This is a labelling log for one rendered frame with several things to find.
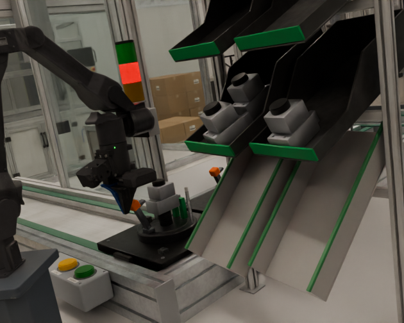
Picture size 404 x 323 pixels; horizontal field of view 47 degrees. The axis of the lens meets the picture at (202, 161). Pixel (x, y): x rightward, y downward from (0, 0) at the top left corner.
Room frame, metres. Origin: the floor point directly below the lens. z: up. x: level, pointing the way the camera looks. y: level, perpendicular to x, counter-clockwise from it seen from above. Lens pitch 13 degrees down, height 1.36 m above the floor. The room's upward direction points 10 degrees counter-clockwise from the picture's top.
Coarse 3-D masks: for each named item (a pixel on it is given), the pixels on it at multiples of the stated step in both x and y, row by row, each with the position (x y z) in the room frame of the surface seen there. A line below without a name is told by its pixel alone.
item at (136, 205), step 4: (136, 200) 0.97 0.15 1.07; (140, 200) 0.99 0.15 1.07; (144, 200) 0.98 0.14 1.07; (132, 204) 0.96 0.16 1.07; (136, 204) 0.96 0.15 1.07; (140, 204) 0.98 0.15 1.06; (132, 208) 0.96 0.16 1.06; (136, 208) 0.96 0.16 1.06; (136, 212) 0.97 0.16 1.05; (140, 212) 0.97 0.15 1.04; (140, 216) 0.97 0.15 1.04; (144, 216) 0.98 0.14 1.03; (140, 220) 0.98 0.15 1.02; (144, 220) 0.98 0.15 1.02; (144, 224) 0.98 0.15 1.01; (148, 224) 0.98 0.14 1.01; (144, 228) 0.99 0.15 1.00; (148, 228) 0.98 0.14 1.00
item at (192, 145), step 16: (320, 32) 0.84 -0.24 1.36; (272, 48) 0.95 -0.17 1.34; (288, 48) 0.93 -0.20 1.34; (304, 48) 0.82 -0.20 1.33; (240, 64) 0.90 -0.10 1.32; (256, 64) 0.92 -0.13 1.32; (272, 64) 0.95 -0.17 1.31; (288, 64) 0.80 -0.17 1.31; (272, 80) 0.77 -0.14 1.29; (288, 80) 0.79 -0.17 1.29; (224, 96) 0.88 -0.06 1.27; (272, 96) 0.77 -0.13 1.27; (256, 128) 0.75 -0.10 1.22; (192, 144) 0.80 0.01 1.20; (208, 144) 0.76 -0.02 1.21; (240, 144) 0.73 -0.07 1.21
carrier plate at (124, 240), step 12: (132, 228) 1.09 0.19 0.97; (108, 240) 1.03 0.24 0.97; (120, 240) 1.02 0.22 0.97; (132, 240) 1.01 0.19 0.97; (180, 240) 0.96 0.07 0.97; (108, 252) 1.00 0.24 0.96; (120, 252) 0.96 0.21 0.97; (132, 252) 0.94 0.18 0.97; (144, 252) 0.93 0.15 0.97; (156, 252) 0.92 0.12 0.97; (180, 252) 0.90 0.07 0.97; (144, 264) 0.90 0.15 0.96; (156, 264) 0.87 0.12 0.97; (168, 264) 0.87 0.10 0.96
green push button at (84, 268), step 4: (80, 268) 0.90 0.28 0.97; (84, 268) 0.89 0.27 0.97; (88, 268) 0.89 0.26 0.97; (92, 268) 0.89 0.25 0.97; (76, 272) 0.88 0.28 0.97; (80, 272) 0.87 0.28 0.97; (84, 272) 0.87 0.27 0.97; (88, 272) 0.87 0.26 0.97; (92, 272) 0.88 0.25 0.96; (76, 276) 0.87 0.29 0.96; (80, 276) 0.87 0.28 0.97; (84, 276) 0.87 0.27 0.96
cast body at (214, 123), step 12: (204, 108) 0.77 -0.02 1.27; (216, 108) 0.75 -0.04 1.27; (228, 108) 0.76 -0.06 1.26; (204, 120) 0.77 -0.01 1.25; (216, 120) 0.75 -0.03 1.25; (228, 120) 0.76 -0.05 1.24; (240, 120) 0.77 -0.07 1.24; (252, 120) 0.79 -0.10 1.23; (216, 132) 0.76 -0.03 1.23; (228, 132) 0.76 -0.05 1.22; (240, 132) 0.77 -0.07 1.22; (228, 144) 0.76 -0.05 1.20
